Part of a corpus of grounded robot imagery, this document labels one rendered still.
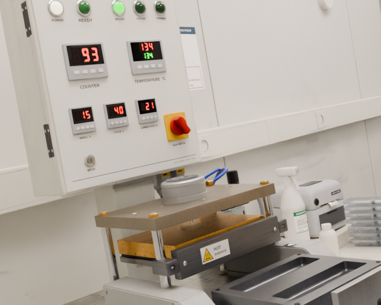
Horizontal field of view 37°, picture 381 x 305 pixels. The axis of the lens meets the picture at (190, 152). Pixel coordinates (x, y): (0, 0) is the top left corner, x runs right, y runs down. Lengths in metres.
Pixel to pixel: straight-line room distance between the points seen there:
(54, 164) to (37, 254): 0.45
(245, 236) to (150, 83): 0.37
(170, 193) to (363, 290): 0.37
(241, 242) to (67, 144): 0.35
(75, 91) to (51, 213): 0.49
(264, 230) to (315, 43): 1.75
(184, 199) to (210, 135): 0.89
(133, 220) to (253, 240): 0.21
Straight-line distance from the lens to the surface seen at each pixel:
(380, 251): 1.87
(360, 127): 2.95
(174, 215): 0.87
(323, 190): 1.94
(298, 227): 1.87
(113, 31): 1.11
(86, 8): 1.08
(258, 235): 0.98
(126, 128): 1.09
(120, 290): 0.93
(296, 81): 2.44
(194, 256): 0.88
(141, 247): 0.96
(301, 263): 0.96
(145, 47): 1.14
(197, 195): 0.97
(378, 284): 0.79
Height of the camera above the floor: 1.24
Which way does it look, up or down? 3 degrees down
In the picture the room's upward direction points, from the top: 10 degrees counter-clockwise
